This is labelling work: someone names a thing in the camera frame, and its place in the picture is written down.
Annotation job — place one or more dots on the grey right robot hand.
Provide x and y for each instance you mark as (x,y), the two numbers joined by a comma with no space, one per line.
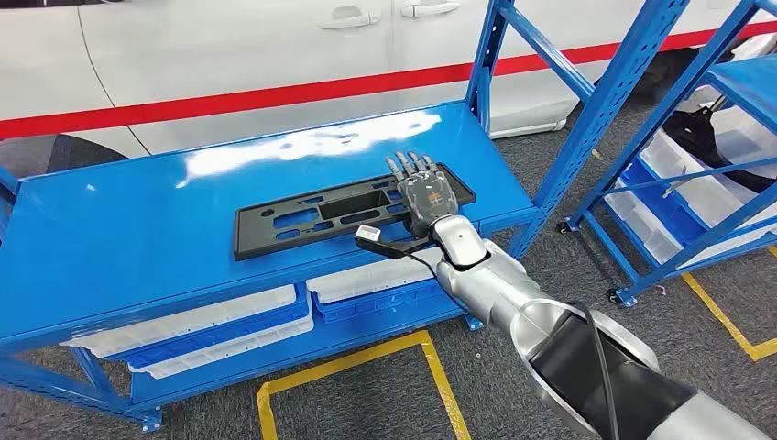
(428,197)

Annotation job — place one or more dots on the black plastic panel part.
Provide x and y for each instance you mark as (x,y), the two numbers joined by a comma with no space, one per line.
(255,237)

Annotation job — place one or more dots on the black part in bin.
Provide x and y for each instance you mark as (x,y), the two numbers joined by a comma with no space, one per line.
(692,130)

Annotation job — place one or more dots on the blue metal shelf rack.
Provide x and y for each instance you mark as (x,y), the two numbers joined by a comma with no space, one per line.
(749,85)
(121,231)

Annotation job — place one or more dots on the white plastic bin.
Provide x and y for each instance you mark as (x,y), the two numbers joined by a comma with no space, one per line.
(643,234)
(182,322)
(716,194)

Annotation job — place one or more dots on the white car red stripe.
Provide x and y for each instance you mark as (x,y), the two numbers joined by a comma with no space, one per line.
(243,48)

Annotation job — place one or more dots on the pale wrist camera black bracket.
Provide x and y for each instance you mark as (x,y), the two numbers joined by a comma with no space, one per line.
(368,233)

